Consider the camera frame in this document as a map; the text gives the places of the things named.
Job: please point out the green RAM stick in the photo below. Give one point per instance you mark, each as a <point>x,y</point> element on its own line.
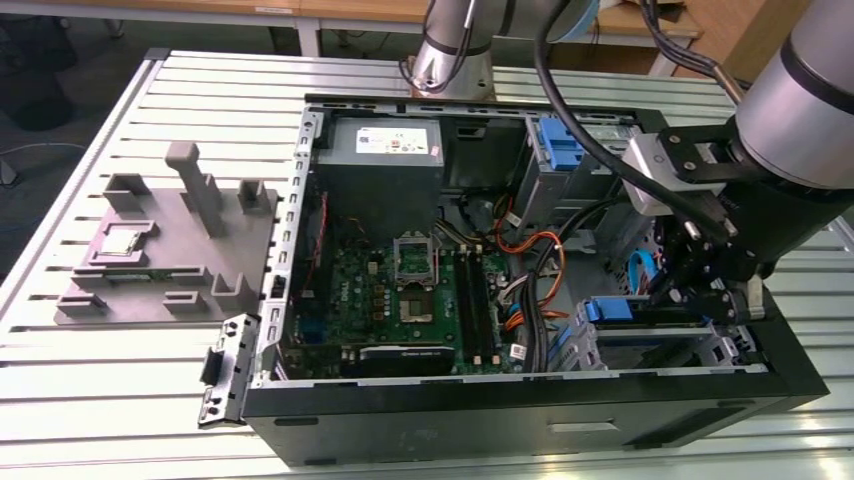
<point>156,276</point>

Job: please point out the black RAM slot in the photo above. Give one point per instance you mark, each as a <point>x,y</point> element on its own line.
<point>472,305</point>
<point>464,305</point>
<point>482,305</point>

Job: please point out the black graphics card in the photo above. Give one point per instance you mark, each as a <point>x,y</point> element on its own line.
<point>400,357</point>

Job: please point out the white barcode tag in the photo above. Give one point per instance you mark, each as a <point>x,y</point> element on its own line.
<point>518,351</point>

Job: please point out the black PC case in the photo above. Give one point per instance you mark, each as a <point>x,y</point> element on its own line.
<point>467,425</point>

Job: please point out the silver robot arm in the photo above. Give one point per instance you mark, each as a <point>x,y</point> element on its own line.
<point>801,100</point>

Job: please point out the green motherboard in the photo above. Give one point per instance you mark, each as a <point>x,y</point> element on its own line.
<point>360,300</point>

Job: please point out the metal card retainer bracket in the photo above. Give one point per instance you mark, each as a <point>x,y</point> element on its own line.
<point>234,360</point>

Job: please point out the grey power supply unit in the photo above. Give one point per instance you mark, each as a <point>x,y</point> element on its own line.
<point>347,150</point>

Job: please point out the metal disk bay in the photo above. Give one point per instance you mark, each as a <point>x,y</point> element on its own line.
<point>654,331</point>

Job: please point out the wooden desk white frame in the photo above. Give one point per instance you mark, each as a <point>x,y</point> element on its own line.
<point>621,22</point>
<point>200,7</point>

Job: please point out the black office chair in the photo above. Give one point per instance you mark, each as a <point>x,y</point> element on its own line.
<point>33,75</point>

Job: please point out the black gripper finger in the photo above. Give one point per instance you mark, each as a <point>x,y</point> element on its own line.
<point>690,260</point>
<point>730,305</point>

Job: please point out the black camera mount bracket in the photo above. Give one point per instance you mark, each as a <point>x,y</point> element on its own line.
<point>694,150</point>

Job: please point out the CPU socket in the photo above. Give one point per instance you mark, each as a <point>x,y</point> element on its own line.
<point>416,309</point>

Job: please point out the metal optical drive cage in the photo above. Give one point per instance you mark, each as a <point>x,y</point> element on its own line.
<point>560,190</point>

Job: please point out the wooden cabinet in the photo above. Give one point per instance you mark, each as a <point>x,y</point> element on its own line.
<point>754,40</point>

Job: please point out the blue plastic drive latch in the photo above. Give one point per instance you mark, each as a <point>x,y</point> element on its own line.
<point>556,150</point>

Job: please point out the silver CPU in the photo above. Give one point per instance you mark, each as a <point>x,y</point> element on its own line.
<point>120,243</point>

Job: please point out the hard disk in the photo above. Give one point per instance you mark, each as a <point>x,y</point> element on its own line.
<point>610,310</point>

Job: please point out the grey parts rack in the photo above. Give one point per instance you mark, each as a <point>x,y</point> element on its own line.
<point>174,280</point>

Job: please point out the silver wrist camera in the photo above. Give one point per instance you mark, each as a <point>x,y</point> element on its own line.
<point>755,300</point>
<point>643,175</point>

